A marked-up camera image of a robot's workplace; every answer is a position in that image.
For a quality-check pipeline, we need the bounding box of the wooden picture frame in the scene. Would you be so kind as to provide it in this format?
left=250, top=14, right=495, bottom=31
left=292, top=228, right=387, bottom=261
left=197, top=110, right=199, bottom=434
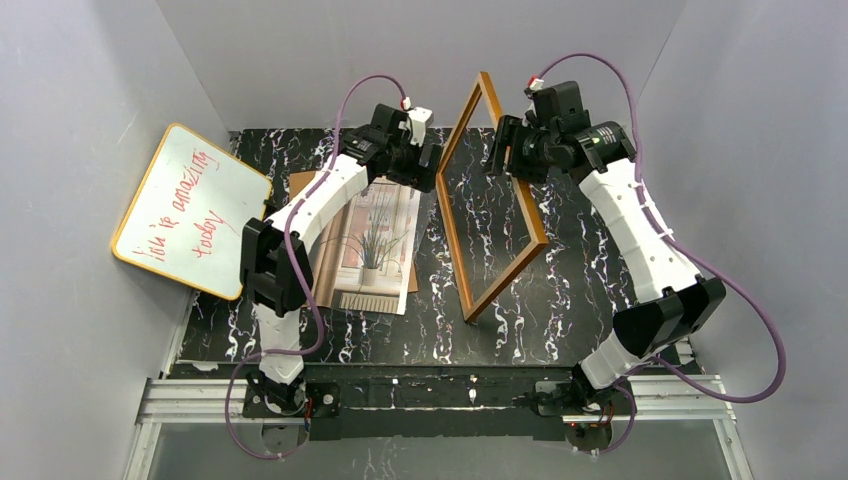
left=436, top=71, right=549, bottom=324

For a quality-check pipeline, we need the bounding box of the plant photo print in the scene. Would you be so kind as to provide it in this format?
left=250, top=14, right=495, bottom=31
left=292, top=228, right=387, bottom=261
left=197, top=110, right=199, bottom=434
left=311, top=179, right=421, bottom=315

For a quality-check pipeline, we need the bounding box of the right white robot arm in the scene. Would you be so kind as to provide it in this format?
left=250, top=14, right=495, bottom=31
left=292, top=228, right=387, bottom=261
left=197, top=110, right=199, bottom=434
left=484, top=115, right=726, bottom=409

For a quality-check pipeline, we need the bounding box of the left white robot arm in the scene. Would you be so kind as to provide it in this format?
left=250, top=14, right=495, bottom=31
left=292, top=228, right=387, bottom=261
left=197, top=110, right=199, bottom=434
left=240, top=104, right=442, bottom=410

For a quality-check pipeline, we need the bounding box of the brown cardboard backing board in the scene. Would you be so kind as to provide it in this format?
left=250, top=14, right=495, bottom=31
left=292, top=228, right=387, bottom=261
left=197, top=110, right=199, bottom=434
left=288, top=170, right=419, bottom=293

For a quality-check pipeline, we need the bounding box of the whiteboard with red writing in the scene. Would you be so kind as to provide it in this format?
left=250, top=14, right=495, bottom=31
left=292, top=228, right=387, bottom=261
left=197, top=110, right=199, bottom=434
left=111, top=123, right=272, bottom=300

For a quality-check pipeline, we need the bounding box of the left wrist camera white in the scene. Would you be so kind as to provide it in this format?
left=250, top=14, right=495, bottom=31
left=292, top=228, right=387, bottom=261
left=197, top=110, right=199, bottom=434
left=399, top=97, right=434, bottom=147

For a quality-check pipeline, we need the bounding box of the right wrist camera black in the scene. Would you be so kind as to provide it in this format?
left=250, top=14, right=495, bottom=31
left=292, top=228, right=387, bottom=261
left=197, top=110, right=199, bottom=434
left=525, top=78, right=590, bottom=129

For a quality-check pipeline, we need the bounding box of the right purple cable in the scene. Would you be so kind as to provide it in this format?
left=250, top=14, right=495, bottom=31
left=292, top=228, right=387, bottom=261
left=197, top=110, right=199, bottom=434
left=529, top=52, right=788, bottom=458

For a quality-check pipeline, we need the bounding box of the aluminium rail base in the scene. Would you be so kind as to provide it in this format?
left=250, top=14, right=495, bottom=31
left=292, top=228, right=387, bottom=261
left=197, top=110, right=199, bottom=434
left=126, top=364, right=752, bottom=479

